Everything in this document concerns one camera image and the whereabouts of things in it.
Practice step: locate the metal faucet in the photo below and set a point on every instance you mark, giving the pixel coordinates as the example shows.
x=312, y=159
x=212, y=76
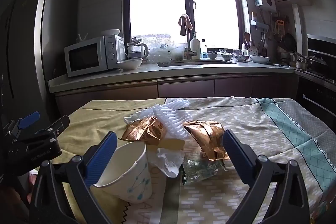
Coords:
x=188, y=43

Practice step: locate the clear green plastic packet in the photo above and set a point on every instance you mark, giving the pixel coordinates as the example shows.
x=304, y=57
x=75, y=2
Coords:
x=202, y=167

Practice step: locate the wide white bowl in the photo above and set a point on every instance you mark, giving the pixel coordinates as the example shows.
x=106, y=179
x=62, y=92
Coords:
x=259, y=59

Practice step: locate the white pump bottle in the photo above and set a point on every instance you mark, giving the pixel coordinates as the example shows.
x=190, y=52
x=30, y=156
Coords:
x=195, y=48

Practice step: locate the white container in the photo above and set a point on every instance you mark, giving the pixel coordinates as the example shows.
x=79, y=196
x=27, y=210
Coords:
x=177, y=54

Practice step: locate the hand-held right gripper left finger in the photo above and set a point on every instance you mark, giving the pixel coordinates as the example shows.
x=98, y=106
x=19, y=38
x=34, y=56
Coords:
x=105, y=158

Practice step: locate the clear plastic bags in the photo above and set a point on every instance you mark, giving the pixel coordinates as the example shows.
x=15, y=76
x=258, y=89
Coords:
x=158, y=56

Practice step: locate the small clear bottle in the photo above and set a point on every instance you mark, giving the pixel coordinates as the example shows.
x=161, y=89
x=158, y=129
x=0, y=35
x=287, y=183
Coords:
x=204, y=52

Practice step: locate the black built-in oven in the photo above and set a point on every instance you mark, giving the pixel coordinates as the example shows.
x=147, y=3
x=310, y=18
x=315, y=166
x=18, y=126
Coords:
x=315, y=103

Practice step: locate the crumpled gold foil packet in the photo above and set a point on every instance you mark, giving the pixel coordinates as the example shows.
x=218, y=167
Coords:
x=144, y=130
x=207, y=140

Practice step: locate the dark framed window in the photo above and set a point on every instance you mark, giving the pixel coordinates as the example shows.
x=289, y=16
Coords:
x=157, y=3

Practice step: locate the grey refrigerator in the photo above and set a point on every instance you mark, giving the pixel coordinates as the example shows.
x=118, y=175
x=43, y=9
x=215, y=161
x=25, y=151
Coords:
x=26, y=43

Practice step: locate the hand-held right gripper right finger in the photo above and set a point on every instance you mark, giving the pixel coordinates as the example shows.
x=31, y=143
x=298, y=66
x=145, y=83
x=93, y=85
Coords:
x=236, y=158

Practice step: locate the wooden spatula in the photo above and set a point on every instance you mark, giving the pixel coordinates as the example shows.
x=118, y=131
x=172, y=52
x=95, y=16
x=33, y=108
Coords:
x=246, y=39

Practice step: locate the clear plastic wrapper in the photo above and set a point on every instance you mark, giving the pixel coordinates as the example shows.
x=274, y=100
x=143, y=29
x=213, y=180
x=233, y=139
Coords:
x=139, y=115

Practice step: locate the black hanging pan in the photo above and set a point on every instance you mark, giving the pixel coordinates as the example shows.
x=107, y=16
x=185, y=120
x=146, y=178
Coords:
x=289, y=41

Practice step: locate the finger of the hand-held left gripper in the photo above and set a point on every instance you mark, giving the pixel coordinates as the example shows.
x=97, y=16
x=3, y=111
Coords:
x=56, y=127
x=30, y=119

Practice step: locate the glass electric kettle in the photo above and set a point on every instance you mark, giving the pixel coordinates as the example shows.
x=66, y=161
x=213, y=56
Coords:
x=136, y=50

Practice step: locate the wok with lid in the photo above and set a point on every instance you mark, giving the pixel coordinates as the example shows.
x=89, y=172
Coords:
x=316, y=62

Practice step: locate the white foam net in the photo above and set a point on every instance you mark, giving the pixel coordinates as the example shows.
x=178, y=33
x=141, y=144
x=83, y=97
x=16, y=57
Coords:
x=170, y=121
x=178, y=104

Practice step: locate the orange grater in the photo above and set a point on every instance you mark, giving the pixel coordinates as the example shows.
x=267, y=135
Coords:
x=280, y=26

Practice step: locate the patterned tablecloth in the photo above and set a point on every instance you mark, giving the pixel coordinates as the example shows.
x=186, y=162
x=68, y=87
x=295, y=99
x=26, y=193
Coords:
x=262, y=134

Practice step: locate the brown cloth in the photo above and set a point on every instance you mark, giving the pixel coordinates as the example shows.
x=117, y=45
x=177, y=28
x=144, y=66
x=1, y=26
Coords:
x=182, y=24

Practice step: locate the bowl with dark food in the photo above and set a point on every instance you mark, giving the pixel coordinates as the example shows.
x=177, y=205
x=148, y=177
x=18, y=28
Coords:
x=212, y=55

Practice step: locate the small white figurine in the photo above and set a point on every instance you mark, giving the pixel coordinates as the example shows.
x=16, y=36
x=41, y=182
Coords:
x=82, y=39

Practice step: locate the metal kettle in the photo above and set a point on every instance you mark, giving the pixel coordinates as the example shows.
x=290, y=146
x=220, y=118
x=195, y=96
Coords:
x=300, y=62

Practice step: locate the white tissue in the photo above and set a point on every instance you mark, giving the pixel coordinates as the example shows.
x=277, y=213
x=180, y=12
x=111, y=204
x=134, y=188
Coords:
x=168, y=161

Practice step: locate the blue patterned bowl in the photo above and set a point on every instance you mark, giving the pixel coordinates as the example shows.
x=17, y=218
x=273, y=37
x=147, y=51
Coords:
x=227, y=57
x=241, y=57

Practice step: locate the white paper cup teal print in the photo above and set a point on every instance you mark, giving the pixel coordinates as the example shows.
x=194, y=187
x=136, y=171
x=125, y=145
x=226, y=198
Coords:
x=131, y=182

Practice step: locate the light kitchen countertop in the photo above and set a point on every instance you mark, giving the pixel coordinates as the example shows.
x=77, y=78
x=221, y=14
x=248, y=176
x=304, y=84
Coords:
x=105, y=79

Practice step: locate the brown base cabinet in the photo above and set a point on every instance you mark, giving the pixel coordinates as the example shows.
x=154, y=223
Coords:
x=183, y=88

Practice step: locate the white microwave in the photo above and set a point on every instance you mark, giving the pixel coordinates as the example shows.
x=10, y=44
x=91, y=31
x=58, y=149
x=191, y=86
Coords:
x=86, y=58

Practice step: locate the grey wall rack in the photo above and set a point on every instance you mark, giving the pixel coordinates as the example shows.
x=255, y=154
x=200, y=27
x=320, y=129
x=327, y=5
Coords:
x=258, y=26

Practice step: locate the steel range hood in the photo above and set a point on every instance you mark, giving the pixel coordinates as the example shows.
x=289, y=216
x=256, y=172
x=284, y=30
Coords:
x=323, y=43

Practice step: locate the large white bowl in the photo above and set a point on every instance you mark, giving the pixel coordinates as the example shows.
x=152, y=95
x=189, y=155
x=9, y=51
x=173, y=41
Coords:
x=130, y=64

